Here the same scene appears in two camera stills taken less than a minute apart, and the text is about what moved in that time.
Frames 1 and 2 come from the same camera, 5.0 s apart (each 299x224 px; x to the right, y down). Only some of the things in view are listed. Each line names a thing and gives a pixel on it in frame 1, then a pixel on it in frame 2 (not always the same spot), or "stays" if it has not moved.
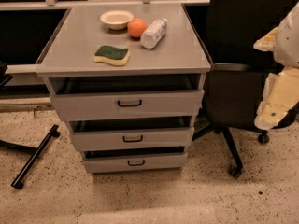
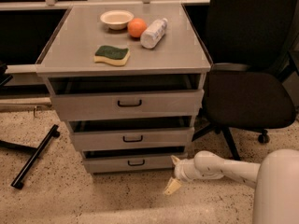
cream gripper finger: [266, 43] -> [185, 169]
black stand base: [18, 180] stays
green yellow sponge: [113, 55] stays
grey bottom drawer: [135, 161] stays
